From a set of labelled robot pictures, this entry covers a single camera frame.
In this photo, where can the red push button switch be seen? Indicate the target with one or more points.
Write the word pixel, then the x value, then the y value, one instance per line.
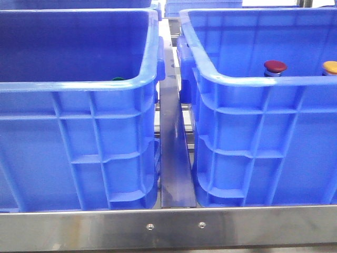
pixel 274 68

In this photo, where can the yellow push button switch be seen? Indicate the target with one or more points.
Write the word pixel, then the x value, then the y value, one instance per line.
pixel 329 68

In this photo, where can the blue plastic crate right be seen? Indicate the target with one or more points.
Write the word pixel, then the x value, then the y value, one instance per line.
pixel 261 141

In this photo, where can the blue plastic crate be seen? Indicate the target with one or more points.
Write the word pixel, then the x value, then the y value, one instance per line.
pixel 261 141
pixel 71 138

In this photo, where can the blue plastic crate left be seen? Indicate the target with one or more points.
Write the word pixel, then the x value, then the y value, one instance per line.
pixel 71 138

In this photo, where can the blue crate rear right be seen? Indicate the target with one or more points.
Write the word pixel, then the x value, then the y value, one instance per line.
pixel 172 8

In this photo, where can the blue crate rear left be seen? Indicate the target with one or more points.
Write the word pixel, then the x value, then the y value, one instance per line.
pixel 60 4

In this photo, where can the green push button switch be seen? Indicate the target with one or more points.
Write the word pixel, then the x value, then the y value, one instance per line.
pixel 118 79

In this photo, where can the left rail screw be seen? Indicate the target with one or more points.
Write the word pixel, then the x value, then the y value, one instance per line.
pixel 150 226

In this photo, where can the rail screw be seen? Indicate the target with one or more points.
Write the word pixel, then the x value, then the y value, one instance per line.
pixel 202 225
pixel 150 226

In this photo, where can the right rail screw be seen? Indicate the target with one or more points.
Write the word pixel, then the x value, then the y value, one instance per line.
pixel 202 225

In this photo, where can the stainless steel front rail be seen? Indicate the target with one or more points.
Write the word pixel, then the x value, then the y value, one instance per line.
pixel 174 229

